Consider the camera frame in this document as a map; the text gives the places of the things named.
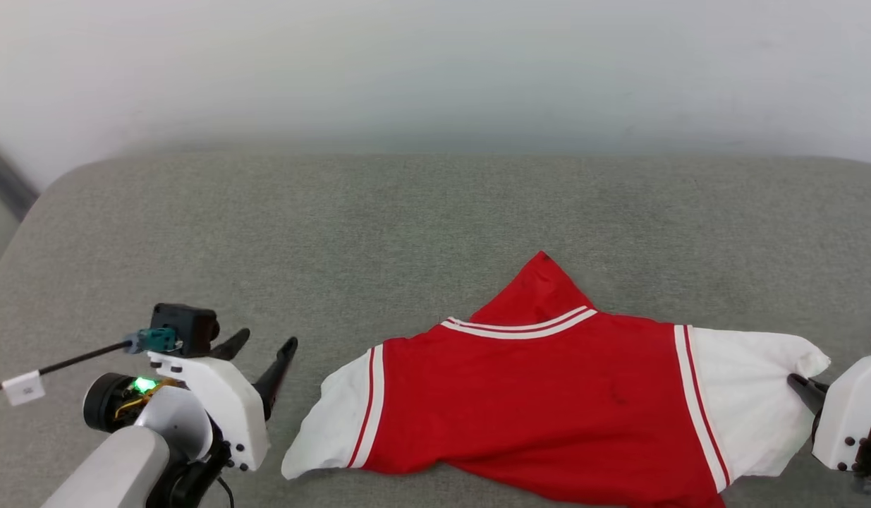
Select white cable label tag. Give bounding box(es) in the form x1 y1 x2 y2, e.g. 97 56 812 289
2 370 45 407

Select grey fabric sofa cushion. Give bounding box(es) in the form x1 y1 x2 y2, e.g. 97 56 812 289
0 145 871 508

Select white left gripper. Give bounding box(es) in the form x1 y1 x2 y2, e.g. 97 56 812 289
83 328 298 472

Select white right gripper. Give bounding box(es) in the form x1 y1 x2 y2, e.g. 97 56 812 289
788 353 871 489

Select red and white shirt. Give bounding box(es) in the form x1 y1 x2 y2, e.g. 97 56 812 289
281 250 832 508

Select black cable with teal connector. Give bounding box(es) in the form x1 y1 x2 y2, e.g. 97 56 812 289
0 327 179 396

